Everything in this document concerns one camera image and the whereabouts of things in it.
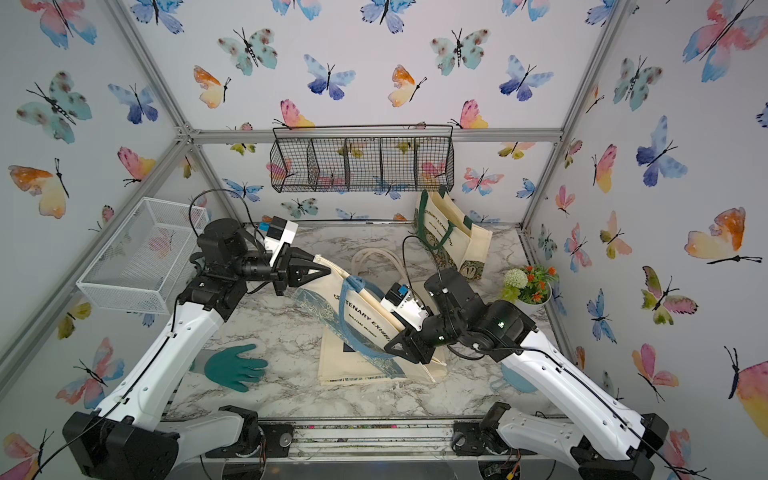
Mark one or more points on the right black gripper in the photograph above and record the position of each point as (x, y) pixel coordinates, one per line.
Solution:
(412, 344)

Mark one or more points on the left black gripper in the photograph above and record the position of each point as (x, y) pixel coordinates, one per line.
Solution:
(290, 269)

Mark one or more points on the blue handled canvas tote bag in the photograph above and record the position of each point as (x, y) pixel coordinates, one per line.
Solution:
(345, 304)

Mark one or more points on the starry night canvas tote bag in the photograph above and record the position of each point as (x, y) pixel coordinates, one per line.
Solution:
(340, 365)

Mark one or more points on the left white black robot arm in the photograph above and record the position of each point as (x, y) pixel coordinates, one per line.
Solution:
(125, 436)

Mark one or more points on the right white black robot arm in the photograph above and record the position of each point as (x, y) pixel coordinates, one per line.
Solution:
(581, 400)

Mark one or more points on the green rubber glove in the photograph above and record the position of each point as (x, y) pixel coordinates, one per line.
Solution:
(227, 368)

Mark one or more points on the potted artificial flower plant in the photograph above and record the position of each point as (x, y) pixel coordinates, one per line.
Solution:
(529, 287)

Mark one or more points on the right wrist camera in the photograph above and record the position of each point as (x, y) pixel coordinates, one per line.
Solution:
(403, 303)

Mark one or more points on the black wire wall basket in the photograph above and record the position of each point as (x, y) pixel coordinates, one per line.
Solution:
(380, 159)

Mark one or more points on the green handled canvas tote bag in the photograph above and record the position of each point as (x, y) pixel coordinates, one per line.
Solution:
(453, 239)

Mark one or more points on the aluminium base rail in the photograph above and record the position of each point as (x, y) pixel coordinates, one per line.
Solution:
(384, 438)

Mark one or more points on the white mesh wall basket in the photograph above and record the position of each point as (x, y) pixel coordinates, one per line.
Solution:
(137, 269)

